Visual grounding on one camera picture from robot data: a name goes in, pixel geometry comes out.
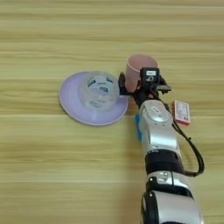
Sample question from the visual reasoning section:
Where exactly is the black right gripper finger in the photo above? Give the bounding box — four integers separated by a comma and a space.
117, 72, 136, 97
157, 74, 172, 95

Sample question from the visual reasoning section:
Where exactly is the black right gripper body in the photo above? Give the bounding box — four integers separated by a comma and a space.
131, 83, 166, 109

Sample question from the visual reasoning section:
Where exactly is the pink plastic cup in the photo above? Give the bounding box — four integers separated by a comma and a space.
124, 53, 159, 95

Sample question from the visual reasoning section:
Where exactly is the clear tape roll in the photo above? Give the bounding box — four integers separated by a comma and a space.
78, 70, 121, 113

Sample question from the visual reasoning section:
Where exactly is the small red white box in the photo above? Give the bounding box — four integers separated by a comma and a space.
173, 100, 192, 127

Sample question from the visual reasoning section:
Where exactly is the black box with white label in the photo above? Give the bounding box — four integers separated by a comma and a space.
139, 66, 161, 89

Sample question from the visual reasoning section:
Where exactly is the blue rectangular block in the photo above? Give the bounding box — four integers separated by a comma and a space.
134, 114, 144, 144

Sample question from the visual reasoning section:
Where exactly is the purple round plate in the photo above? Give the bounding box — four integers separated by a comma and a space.
58, 70, 130, 127

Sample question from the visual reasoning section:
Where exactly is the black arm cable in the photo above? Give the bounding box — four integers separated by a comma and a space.
164, 102, 206, 178

